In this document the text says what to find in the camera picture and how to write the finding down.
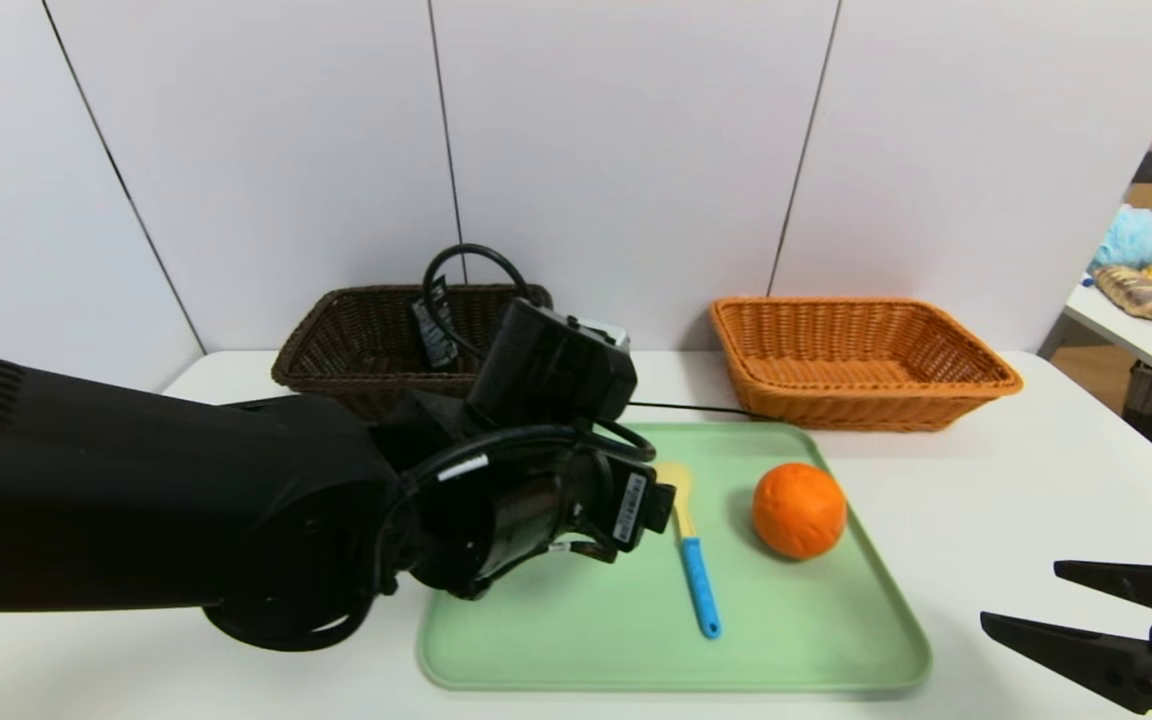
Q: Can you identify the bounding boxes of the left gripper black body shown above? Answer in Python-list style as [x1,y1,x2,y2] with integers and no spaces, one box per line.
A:
[566,448,658,553]

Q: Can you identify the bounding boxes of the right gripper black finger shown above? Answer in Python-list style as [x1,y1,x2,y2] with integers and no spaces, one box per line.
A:
[980,610,1152,715]
[1053,560,1152,616]

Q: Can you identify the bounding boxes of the yellow spatula with blue handle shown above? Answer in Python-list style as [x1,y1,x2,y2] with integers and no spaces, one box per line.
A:
[658,462,723,639]

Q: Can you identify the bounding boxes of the orange fruit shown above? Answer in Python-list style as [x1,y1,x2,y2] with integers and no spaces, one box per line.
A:
[753,462,848,560]

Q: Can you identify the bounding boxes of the black cosmetic tube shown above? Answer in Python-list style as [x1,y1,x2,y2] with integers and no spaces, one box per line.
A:
[411,278,462,369]

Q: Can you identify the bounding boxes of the orange wicker basket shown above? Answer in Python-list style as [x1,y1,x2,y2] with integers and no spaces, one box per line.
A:
[709,297,1025,433]

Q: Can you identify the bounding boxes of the dark brown wicker basket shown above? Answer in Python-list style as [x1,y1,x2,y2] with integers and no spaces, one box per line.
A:
[271,285,555,421]

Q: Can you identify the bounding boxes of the light green plastic tray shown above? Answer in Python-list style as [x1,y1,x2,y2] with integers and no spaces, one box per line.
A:
[418,421,933,693]

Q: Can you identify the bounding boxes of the white side table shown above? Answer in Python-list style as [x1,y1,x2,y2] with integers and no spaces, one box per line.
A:
[1062,222,1152,394]

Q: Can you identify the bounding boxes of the striped brown bread loaf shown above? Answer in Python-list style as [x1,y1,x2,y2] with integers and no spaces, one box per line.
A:
[1093,266,1152,322]

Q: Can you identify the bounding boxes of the light blue bath pouf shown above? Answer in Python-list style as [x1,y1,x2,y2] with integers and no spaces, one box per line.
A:
[1089,207,1152,273]

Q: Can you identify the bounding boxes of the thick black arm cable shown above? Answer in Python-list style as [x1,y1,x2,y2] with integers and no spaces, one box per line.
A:
[376,425,659,601]

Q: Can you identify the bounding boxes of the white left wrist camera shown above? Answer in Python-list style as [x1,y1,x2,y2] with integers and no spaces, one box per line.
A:
[574,317,633,351]

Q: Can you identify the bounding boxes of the black camera cable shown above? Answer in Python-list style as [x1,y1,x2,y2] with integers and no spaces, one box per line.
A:
[422,243,537,363]

